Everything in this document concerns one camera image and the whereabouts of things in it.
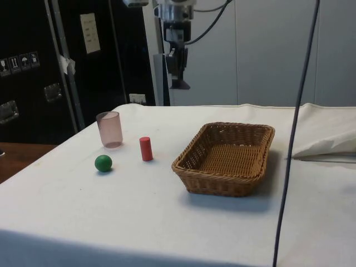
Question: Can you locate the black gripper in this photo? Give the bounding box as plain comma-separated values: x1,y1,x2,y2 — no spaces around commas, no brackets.
163,21,192,82

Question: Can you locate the red cylinder block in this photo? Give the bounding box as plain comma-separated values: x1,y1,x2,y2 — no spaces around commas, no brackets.
139,136,154,162

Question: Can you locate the brown wicker basket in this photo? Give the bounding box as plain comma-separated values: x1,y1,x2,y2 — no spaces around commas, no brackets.
171,121,276,197

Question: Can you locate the pale locker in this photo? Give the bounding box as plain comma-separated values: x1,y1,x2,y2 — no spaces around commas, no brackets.
314,0,356,106
235,0,315,107
169,0,237,107

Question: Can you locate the see-through pink cup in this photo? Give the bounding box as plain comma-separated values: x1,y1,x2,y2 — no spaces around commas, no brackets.
96,111,124,150

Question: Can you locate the green ball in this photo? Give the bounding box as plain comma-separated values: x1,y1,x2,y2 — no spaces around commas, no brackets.
94,154,113,173

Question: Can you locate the black cabinet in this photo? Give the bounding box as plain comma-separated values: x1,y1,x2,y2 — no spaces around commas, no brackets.
0,0,156,145

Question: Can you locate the black cable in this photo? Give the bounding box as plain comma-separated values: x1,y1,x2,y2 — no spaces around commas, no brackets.
193,0,233,13
272,0,320,267
183,0,233,45

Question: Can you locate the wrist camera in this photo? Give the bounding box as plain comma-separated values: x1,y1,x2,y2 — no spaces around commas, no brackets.
122,0,150,8

